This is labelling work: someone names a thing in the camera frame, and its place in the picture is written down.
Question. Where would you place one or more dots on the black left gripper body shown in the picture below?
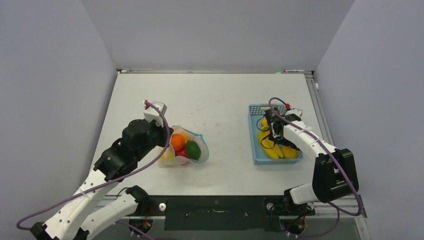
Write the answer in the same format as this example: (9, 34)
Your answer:
(157, 136)

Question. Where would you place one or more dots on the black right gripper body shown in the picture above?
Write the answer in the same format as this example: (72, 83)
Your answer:
(280, 139)

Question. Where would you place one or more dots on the yellow lemon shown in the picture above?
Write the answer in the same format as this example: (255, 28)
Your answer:
(168, 156)

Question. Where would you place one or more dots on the orange fruit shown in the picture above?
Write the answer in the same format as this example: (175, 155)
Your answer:
(177, 141)

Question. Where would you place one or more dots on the red apple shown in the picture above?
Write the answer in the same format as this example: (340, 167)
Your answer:
(182, 153)

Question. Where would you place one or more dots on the clear zip top bag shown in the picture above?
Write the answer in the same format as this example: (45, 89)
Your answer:
(199, 139)

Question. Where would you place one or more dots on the green pepper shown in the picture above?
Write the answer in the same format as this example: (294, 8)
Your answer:
(193, 150)

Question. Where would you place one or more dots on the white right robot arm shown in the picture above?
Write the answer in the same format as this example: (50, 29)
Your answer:
(334, 173)

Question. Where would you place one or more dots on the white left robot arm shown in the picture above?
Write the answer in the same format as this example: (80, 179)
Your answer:
(76, 218)

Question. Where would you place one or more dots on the light blue plastic basket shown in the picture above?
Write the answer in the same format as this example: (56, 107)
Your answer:
(255, 114)

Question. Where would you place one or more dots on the yellow banana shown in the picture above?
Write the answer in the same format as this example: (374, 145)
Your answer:
(271, 149)

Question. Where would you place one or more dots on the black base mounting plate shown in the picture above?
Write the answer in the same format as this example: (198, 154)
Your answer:
(219, 213)

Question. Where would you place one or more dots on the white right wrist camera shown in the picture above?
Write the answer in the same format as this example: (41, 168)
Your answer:
(296, 111)

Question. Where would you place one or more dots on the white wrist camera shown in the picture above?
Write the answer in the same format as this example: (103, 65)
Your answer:
(296, 111)
(154, 112)

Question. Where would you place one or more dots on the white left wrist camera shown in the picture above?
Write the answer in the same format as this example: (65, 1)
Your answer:
(154, 112)

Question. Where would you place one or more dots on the aluminium right frame rail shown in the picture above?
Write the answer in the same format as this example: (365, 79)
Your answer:
(313, 88)

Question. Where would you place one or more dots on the aluminium frame rail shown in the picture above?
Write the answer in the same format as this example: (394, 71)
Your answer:
(313, 88)
(348, 203)

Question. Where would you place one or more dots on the aluminium front frame rail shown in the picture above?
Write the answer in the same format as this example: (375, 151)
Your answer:
(348, 203)

